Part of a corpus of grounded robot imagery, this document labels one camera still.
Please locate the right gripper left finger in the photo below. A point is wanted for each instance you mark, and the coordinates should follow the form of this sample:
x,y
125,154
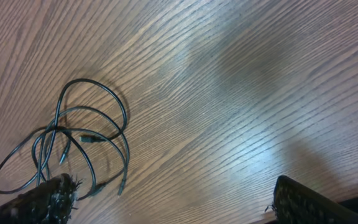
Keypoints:
x,y
49,203

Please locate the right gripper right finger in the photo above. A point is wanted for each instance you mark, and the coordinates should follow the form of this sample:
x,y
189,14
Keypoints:
x,y
309,205

